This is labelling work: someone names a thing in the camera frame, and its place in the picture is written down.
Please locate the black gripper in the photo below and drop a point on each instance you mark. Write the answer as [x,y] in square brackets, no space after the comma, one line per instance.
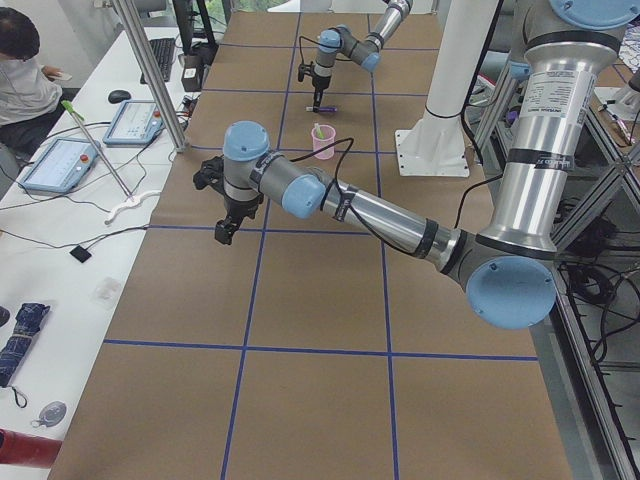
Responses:
[318,83]
[239,206]

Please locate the purple highlighter pen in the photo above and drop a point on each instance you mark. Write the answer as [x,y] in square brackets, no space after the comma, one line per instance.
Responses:
[323,108]

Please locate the green highlighter pen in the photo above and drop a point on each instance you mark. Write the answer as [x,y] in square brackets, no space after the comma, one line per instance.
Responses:
[318,131]

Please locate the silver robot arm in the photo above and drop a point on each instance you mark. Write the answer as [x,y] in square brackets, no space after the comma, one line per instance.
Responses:
[407,123]
[339,40]

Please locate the pink plastic pen holder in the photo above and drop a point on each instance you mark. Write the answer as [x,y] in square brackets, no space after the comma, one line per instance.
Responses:
[323,149]

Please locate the black cardboard box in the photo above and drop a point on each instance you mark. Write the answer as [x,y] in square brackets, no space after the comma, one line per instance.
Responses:
[192,73]

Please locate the far blue teach pendant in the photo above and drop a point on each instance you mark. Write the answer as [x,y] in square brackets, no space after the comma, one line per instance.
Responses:
[135,124]

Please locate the blue teach pendant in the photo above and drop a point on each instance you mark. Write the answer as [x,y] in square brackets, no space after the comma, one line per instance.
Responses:
[135,124]
[61,166]

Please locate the small black square device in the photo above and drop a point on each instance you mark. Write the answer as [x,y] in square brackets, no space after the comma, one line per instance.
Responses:
[80,253]

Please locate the black computer monitor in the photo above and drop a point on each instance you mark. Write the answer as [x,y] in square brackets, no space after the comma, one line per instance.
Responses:
[191,16]

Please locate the black keyboard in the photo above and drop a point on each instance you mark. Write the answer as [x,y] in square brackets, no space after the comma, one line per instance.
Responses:
[163,50]

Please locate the black computer mouse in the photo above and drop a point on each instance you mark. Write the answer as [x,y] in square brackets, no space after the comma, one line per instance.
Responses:
[118,96]

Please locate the near blue teach pendant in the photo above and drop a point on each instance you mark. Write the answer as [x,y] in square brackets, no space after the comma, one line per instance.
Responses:
[61,166]

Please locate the metal grabber stick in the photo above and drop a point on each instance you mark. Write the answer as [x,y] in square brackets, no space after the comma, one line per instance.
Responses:
[79,121]

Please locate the folded blue umbrella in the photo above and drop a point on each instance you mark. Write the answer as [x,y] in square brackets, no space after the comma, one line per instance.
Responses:
[28,324]

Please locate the seated person white shirt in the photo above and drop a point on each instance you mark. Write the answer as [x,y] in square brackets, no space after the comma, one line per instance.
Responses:
[31,100]

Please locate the red cylinder bottle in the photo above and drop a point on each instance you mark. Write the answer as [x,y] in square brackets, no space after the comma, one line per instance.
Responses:
[20,449]

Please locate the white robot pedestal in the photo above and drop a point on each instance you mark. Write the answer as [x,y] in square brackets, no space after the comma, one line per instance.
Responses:
[435,146]

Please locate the aluminium frame post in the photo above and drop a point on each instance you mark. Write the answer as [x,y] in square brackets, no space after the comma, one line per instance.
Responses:
[142,50]

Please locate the grey round keychain pouch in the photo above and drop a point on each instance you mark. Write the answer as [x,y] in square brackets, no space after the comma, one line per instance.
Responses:
[50,415]

